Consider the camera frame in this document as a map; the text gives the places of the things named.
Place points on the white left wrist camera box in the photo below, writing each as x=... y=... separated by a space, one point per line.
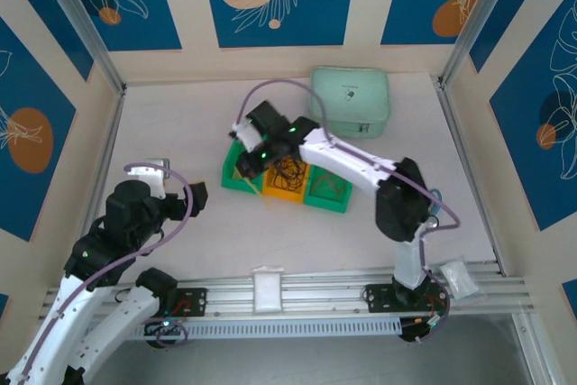
x=149 y=173

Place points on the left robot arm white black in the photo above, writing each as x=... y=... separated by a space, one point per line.
x=81 y=326

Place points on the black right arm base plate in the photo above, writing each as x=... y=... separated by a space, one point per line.
x=378 y=297

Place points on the aluminium mounting rail frame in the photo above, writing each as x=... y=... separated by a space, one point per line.
x=315 y=292

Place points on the small electronics board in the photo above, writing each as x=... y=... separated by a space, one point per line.
x=424 y=328
x=164 y=328

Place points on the mint green zip pouch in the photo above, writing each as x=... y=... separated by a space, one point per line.
x=356 y=96

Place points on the aluminium corner post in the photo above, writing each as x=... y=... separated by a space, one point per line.
x=475 y=20
x=81 y=20

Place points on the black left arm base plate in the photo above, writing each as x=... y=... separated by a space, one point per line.
x=194 y=301

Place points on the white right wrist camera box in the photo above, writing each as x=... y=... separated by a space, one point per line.
x=245 y=134

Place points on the aluminium side rail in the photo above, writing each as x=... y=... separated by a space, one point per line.
x=460 y=141
x=101 y=155

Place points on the green plastic bin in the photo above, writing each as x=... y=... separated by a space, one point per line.
x=329 y=204
x=232 y=184

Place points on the clear plastic bag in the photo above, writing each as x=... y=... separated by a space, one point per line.
x=460 y=281

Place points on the orange plastic bin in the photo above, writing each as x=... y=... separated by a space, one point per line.
x=284 y=195

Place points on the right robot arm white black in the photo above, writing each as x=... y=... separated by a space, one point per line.
x=360 y=164

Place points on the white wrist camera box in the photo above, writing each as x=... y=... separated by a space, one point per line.
x=149 y=173
x=245 y=134

